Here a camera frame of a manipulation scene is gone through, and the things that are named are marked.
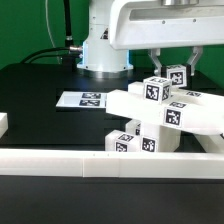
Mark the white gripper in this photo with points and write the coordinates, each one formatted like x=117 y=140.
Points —
x=154 y=24

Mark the white chair back part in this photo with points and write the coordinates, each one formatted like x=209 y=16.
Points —
x=190 y=111

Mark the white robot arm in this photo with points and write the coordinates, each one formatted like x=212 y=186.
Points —
x=99 y=57

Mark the white tag sheet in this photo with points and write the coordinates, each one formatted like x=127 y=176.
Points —
x=73 y=99

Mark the white U-shaped obstacle frame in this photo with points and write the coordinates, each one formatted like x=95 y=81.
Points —
x=41 y=162

